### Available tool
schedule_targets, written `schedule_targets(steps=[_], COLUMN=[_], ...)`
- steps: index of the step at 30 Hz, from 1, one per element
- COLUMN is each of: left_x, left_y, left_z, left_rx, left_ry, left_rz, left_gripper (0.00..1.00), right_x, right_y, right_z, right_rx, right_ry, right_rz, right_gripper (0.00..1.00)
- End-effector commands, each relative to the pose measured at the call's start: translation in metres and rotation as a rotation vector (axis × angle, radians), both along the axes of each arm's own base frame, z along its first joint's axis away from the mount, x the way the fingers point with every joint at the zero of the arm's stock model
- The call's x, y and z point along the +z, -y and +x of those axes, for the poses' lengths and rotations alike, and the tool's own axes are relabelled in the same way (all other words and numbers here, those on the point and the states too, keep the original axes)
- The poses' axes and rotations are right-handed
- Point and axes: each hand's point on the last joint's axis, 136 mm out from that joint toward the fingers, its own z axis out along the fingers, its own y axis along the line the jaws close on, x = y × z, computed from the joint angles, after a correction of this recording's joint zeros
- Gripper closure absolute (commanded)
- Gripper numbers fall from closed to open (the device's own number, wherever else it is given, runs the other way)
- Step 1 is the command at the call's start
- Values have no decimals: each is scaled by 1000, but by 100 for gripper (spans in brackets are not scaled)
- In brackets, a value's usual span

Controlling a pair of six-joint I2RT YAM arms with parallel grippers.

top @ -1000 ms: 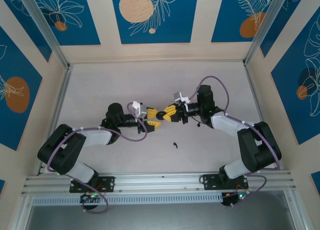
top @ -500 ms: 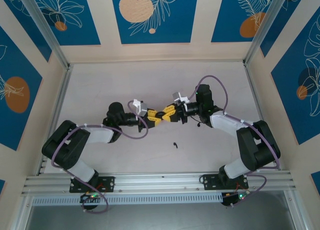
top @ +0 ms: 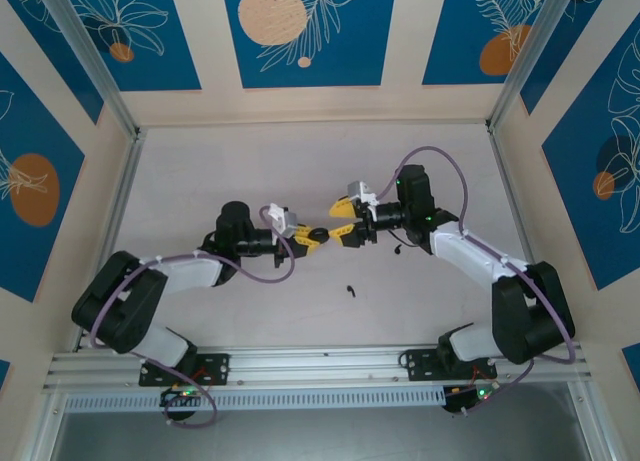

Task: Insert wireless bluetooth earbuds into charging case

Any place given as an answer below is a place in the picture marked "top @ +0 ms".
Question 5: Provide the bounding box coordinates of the black controller board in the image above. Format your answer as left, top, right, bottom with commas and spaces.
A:
159, 385, 201, 408
443, 382, 501, 415

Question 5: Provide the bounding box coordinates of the grey metal panel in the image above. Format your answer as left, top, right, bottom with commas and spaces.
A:
49, 408, 591, 461

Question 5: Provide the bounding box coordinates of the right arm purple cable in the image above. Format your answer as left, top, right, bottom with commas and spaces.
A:
374, 145, 576, 417

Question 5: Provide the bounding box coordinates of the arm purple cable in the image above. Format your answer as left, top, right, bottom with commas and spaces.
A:
88, 205, 296, 430
374, 145, 576, 417

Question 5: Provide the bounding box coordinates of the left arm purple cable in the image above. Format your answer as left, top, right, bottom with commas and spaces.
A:
88, 205, 296, 430

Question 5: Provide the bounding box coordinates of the aluminium table edge rail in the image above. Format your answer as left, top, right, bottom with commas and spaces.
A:
72, 128, 147, 352
487, 123, 554, 287

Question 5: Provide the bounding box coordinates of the aluminium mounting rail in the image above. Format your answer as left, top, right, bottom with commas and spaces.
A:
42, 343, 594, 393

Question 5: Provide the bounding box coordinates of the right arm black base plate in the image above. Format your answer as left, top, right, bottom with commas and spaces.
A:
403, 348, 499, 382

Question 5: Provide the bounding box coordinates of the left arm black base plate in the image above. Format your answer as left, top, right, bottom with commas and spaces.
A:
138, 353, 231, 387

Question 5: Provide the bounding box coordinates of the white slotted cable duct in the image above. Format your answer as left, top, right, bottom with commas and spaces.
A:
63, 386, 449, 413

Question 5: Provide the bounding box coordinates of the aluminium frame post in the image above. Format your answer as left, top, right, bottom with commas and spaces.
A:
487, 0, 574, 132
37, 0, 141, 138

